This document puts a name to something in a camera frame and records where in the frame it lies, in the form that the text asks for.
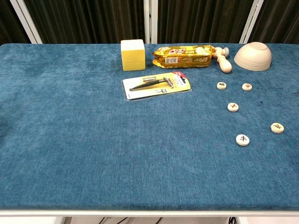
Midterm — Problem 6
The razor in blister pack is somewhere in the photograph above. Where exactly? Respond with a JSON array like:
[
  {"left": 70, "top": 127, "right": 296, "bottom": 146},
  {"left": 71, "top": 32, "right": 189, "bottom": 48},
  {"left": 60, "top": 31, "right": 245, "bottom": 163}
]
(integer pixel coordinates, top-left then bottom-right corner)
[{"left": 122, "top": 71, "right": 192, "bottom": 100}]

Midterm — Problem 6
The yellow cube block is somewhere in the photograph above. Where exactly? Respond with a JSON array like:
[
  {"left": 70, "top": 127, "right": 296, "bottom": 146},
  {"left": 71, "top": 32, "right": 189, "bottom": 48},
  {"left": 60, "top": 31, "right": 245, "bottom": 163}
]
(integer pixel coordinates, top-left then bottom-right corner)
[{"left": 120, "top": 39, "right": 146, "bottom": 71}]

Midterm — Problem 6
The gold snack package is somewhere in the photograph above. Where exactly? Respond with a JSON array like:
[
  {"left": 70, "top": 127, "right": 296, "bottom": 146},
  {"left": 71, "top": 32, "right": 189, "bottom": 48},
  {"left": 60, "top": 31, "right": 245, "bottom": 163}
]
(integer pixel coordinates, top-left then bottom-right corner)
[{"left": 152, "top": 45, "right": 219, "bottom": 69}]

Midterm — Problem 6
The blue velvet table cover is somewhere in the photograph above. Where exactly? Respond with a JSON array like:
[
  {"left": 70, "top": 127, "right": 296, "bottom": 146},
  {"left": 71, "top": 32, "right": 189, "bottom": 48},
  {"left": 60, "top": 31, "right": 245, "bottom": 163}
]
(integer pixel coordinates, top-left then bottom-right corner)
[{"left": 0, "top": 43, "right": 299, "bottom": 210}]

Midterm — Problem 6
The wooden toy hammer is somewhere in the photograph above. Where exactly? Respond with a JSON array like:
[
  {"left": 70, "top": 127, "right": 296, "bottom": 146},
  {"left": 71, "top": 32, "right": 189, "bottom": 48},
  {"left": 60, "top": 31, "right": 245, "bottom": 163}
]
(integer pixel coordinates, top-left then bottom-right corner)
[{"left": 214, "top": 46, "right": 233, "bottom": 74}]

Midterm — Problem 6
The dark pleated curtain panel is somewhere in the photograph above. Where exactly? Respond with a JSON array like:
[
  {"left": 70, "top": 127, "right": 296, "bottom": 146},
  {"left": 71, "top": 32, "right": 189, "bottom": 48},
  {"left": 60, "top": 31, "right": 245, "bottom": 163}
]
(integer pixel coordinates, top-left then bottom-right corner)
[
  {"left": 157, "top": 0, "right": 259, "bottom": 44},
  {"left": 247, "top": 0, "right": 299, "bottom": 45},
  {"left": 22, "top": 0, "right": 145, "bottom": 44},
  {"left": 0, "top": 0, "right": 32, "bottom": 46}
]

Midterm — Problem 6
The beige upturned bowl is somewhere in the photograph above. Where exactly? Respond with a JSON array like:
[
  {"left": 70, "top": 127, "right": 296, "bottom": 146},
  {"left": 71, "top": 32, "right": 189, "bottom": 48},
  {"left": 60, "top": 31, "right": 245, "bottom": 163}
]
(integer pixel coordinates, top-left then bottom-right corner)
[{"left": 234, "top": 41, "right": 272, "bottom": 71}]

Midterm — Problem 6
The white divider frame post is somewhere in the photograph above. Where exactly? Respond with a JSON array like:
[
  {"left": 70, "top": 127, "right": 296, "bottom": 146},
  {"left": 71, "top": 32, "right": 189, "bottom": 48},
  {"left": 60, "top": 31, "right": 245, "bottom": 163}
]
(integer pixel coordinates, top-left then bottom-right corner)
[
  {"left": 239, "top": 0, "right": 265, "bottom": 44},
  {"left": 143, "top": 0, "right": 159, "bottom": 44},
  {"left": 9, "top": 0, "right": 43, "bottom": 44}
]

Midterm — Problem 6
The white table frame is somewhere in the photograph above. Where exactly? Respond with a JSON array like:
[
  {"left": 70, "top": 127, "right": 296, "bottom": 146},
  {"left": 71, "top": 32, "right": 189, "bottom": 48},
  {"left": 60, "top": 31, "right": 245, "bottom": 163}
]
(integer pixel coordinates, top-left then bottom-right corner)
[{"left": 0, "top": 209, "right": 299, "bottom": 218}]

